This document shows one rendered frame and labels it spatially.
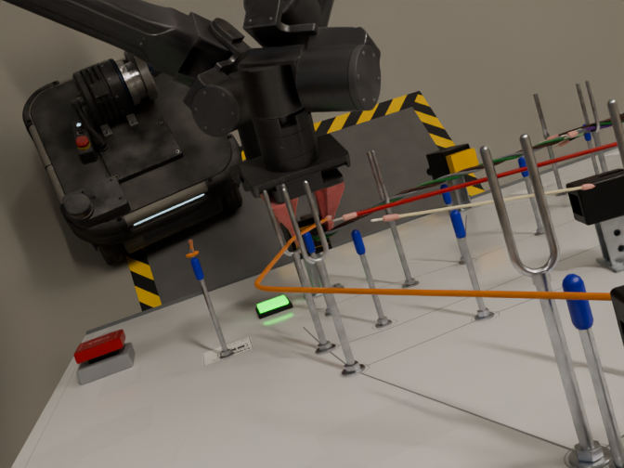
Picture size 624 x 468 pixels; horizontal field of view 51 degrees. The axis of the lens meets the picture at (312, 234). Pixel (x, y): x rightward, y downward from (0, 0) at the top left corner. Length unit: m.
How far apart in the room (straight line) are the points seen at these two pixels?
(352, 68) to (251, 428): 0.30
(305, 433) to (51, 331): 1.70
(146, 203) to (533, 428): 1.65
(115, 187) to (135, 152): 0.14
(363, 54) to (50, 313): 1.65
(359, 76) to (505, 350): 0.26
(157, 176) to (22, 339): 0.61
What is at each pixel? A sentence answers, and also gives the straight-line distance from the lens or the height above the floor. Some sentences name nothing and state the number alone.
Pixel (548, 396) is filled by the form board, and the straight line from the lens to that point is 0.38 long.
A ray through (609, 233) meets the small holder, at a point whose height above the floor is 1.34.
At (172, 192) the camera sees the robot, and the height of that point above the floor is 0.24.
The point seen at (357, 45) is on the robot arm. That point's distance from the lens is 0.58.
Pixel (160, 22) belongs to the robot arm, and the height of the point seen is 1.28.
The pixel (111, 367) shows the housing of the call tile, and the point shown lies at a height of 1.12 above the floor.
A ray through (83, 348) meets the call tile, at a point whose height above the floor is 1.13.
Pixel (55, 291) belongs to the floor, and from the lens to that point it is 2.13.
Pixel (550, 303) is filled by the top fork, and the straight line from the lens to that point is 0.29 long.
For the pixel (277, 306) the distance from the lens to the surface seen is 0.74.
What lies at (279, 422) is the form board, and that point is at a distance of 0.44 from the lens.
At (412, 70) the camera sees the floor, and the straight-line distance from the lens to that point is 2.55.
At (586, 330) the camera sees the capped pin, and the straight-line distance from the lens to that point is 0.27.
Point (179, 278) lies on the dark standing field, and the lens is 2.04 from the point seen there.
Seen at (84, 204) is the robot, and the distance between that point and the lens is 1.85.
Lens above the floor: 1.79
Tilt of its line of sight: 59 degrees down
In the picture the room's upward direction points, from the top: straight up
